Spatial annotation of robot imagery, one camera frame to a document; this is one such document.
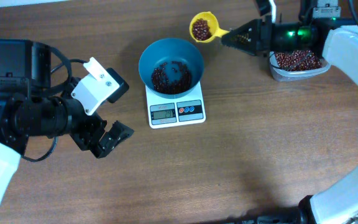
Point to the red beans in container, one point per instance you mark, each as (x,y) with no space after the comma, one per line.
(298,60)

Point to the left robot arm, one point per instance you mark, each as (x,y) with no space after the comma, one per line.
(39,96)

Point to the white digital kitchen scale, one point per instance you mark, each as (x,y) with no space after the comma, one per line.
(177,111)

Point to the yellow measuring scoop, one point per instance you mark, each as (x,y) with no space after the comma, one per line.
(213,23)

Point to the red beans in bowl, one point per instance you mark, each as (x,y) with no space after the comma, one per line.
(171,78)

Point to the red beans in scoop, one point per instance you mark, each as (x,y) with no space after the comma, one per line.
(200,30)

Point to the teal plastic bowl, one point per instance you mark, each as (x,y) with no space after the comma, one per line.
(167,50)

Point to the clear plastic bean container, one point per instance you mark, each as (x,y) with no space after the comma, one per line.
(286,76)

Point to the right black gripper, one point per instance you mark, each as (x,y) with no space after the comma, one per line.
(265,36)

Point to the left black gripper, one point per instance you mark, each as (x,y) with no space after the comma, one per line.
(89,132)

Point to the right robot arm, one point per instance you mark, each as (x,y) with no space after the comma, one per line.
(296,140)

